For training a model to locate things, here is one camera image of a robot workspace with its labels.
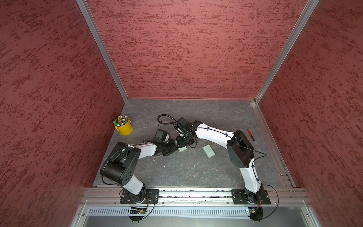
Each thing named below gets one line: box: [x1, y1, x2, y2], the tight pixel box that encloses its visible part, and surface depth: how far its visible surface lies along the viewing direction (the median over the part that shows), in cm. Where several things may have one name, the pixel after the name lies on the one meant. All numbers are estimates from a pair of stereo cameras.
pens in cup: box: [112, 113, 129, 127], surface depth 91 cm
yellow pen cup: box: [113, 117, 134, 137], surface depth 97 cm
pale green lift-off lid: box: [202, 143, 217, 158], surface depth 91 cm
